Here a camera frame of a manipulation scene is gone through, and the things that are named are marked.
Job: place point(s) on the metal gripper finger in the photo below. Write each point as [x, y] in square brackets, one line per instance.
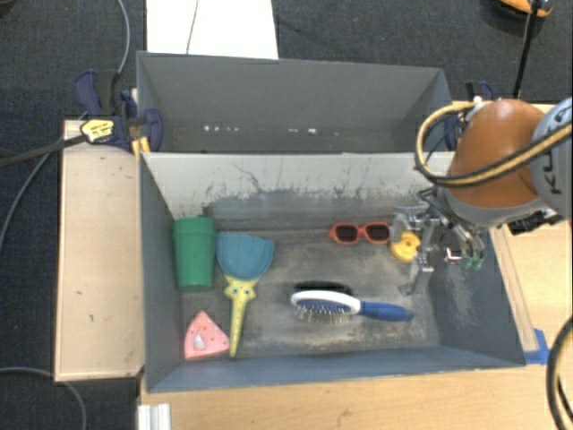
[409, 218]
[418, 276]

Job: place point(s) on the yellow toy duck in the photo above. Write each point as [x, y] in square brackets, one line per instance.
[405, 248]

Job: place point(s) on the red sunglasses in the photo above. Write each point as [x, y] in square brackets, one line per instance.
[347, 233]

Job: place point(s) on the blue and white hairbrush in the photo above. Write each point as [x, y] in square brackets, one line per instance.
[344, 305]

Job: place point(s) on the grey metal bin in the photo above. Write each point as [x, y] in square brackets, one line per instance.
[286, 186]

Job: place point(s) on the blue and yellow toy shovel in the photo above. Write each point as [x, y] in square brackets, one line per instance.
[244, 258]

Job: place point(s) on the green plastic cup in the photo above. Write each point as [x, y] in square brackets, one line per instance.
[194, 253]

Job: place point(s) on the pink toy cheese wedge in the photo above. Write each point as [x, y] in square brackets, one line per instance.
[203, 336]

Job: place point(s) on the pale wood flat board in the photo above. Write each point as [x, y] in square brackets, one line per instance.
[98, 258]

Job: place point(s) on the black cylinder on white bracket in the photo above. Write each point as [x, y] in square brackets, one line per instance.
[532, 223]

